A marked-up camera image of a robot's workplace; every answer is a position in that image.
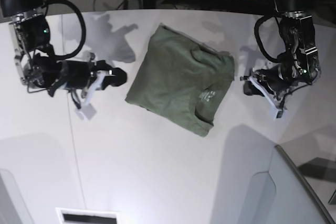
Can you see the green t-shirt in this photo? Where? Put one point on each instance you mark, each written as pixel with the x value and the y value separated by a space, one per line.
pixel 182 80

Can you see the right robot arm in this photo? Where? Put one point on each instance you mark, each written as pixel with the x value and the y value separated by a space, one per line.
pixel 39 67

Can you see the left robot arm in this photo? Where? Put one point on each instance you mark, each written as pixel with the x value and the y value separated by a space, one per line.
pixel 299 63

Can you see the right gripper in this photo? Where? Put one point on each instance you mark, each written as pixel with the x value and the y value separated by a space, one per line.
pixel 77 75

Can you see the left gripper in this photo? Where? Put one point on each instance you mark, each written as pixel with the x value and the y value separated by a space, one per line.
pixel 277 81

